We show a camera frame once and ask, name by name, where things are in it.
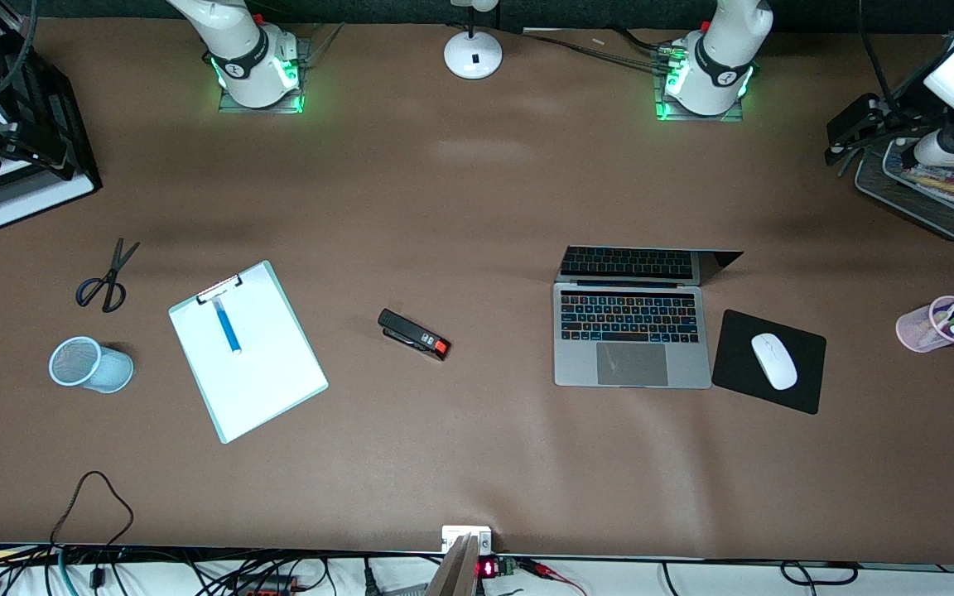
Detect blue marker white cap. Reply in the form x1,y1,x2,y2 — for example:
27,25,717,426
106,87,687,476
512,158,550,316
214,298,243,357

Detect silver laptop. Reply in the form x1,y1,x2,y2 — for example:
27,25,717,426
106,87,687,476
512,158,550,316
553,245,744,390

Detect black stacked paper tray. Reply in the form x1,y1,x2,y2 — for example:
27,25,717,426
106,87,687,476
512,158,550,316
0,17,103,231

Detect black mesh desk organizer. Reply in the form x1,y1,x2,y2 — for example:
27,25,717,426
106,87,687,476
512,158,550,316
855,8,954,243

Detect black scissors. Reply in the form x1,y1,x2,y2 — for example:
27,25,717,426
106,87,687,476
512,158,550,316
75,238,141,314

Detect pink mesh pen cup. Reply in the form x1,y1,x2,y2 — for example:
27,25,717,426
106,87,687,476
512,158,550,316
895,295,954,354

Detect blue mesh pen cup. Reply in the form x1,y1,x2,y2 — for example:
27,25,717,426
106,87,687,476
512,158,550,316
49,336,134,394

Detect white computer mouse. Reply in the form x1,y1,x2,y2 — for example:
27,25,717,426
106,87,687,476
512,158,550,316
750,333,799,392

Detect black mouse pad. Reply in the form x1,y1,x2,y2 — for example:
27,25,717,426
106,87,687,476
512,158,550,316
711,309,827,416

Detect teal clipboard with white paper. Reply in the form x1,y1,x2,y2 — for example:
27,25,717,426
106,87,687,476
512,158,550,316
168,260,330,445

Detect white round stand base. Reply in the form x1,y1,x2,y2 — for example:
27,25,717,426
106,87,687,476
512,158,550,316
444,0,504,81

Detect black red stapler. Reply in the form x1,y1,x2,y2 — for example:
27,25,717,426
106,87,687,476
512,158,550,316
378,308,451,362

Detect orange power strip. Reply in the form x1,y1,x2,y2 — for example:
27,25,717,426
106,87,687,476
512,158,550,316
233,574,300,596

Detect small white box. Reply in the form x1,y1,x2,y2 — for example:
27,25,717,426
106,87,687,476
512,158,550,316
441,525,494,555

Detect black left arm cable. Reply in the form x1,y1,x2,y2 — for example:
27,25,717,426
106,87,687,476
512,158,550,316
856,0,902,113

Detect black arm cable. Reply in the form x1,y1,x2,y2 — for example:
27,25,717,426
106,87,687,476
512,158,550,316
856,0,902,113
0,0,39,100

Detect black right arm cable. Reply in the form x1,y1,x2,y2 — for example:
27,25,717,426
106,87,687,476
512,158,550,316
0,0,39,100

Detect black cable bundle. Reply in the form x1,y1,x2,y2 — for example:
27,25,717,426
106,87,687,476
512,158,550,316
521,27,678,69

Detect black looped cable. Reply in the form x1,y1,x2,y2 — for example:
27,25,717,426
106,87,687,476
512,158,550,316
49,470,135,584

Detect black coiled cable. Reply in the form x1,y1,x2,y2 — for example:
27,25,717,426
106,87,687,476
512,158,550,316
778,560,860,587

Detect black cable tangle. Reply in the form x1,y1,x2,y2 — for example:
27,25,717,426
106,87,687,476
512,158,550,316
0,542,445,596

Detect red wire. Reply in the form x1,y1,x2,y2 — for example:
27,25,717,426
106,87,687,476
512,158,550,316
518,559,587,596

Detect wooden camera stand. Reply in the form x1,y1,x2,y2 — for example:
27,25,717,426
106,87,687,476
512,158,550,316
426,533,483,596

